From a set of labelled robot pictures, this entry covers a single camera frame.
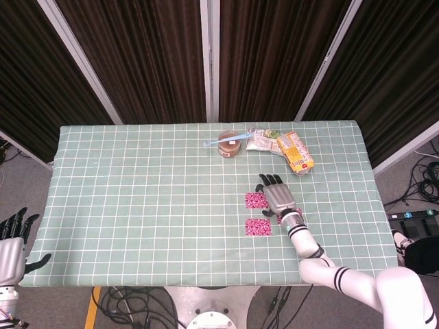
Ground clear plastic snack bag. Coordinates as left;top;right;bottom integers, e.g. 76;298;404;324
246;126;287;156

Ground dark brown curtain panel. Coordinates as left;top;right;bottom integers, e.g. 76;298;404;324
218;0;351;123
55;0;207;125
0;0;115;162
303;0;439;169

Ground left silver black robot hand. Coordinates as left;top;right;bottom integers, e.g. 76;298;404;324
0;207;52;286

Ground white partition bottom rail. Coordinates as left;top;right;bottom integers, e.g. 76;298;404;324
0;130;55;171
372;119;439;176

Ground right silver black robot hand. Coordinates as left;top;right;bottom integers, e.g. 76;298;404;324
254;173;297;218

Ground thin floor cables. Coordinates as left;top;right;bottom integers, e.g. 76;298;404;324
0;138;20;164

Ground black floor cable bundle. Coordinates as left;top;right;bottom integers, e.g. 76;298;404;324
383;150;439;207
99;287;179;329

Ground pink patterned card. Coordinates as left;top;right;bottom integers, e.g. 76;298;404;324
244;192;270;209
245;219;272;236

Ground yellow snack package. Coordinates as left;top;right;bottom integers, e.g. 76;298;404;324
276;131;316;172

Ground yellow floor tape strip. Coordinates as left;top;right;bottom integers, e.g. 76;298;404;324
84;287;103;329

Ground clear jar with brown contents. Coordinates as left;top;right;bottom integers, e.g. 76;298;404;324
217;130;239;158

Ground white partition frame post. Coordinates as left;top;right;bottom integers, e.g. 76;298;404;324
200;0;220;123
36;0;123;125
294;0;364;122

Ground light blue spoon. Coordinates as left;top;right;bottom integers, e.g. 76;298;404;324
203;133;254;147

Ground grey robot pedestal base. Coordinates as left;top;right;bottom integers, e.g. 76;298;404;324
164;286;261;329

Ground white striped shoe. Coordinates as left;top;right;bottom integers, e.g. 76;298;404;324
392;229;415;257

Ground black trouser leg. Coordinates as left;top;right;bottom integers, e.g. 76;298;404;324
403;235;439;276

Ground green checked tablecloth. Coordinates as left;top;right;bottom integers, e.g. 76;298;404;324
19;121;399;287

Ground black cable with connectors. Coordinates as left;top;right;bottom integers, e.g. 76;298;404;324
267;287;292;321

